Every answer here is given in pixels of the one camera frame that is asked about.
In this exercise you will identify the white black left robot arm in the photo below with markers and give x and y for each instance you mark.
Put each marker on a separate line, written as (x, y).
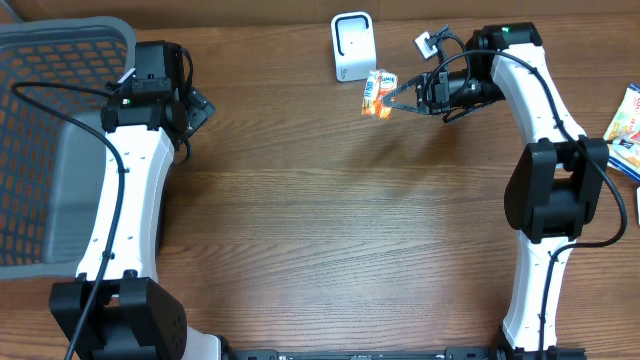
(115, 308)

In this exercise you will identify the white tube gold cap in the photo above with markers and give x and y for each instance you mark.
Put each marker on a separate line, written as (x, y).
(637, 197)

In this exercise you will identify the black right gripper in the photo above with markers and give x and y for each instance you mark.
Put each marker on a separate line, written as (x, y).
(438, 99)

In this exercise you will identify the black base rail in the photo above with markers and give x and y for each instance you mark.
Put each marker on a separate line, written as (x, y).
(450, 353)

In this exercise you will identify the yellow snack bag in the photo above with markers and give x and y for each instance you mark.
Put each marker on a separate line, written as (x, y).
(622, 135)

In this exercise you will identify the orange white tissue pack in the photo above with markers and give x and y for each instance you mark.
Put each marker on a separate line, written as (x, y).
(378, 84)

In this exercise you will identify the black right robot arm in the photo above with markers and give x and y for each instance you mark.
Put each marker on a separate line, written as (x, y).
(555, 186)

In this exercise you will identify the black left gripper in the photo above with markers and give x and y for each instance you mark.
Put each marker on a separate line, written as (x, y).
(200, 109)

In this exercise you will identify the white barcode scanner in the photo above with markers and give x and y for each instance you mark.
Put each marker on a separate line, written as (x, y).
(353, 46)

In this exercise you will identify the grey plastic shopping basket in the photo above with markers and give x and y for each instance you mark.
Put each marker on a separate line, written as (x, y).
(52, 171)

